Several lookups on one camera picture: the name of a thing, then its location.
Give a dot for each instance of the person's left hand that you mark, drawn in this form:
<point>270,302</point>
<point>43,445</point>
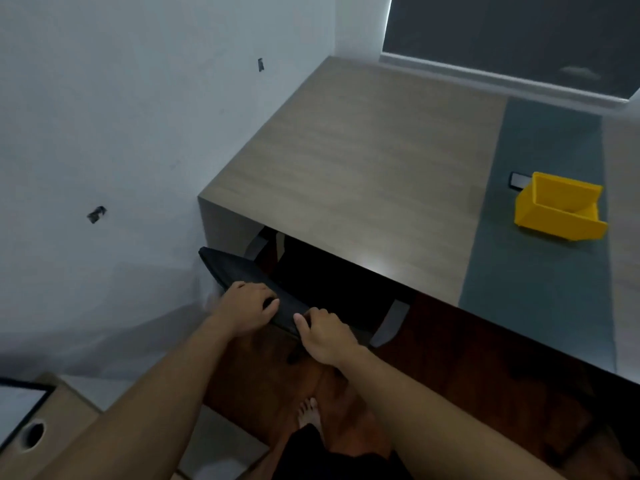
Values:
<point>245,307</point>

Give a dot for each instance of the person's right hand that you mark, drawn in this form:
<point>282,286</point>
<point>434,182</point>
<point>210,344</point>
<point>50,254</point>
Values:
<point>325,337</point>

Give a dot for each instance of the person's right thumb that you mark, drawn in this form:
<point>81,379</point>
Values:
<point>301,328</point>

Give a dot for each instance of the person's left thumb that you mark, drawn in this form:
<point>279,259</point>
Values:
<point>269,308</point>

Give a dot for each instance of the black office chair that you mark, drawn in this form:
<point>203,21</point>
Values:
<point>310,289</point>

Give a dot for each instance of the person's left forearm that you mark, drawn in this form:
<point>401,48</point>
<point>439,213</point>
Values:
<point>145,409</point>

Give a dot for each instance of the person's right forearm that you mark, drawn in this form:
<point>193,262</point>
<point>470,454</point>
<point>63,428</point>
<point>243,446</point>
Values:
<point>430,419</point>

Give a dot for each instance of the person's foot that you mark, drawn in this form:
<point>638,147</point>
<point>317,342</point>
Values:
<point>310,413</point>

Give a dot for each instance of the person's black shorts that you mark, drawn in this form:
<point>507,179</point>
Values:
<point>335,457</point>

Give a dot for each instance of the wooden desk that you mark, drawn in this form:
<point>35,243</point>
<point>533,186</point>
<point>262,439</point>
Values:
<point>400,194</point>

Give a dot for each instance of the grey desk mat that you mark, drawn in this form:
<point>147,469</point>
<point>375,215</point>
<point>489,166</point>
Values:
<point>545,234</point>

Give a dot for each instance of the small black white card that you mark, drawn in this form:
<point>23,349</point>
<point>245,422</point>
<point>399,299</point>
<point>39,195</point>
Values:
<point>520,180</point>

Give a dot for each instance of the light wooden side table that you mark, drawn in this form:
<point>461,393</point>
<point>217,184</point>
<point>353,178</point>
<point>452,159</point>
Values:
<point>35,434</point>

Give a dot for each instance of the yellow plastic storage bin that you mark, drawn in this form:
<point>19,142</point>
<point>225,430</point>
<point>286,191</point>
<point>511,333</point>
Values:
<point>561,207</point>

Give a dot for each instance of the dark window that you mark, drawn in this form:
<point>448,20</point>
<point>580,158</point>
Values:
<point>515,39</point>

